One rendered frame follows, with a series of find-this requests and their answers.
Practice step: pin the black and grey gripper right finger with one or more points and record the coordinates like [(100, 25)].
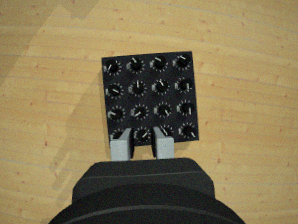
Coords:
[(161, 146)]

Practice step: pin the black knob box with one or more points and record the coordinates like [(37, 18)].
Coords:
[(151, 104)]

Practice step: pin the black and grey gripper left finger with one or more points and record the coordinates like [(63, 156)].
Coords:
[(123, 148)]

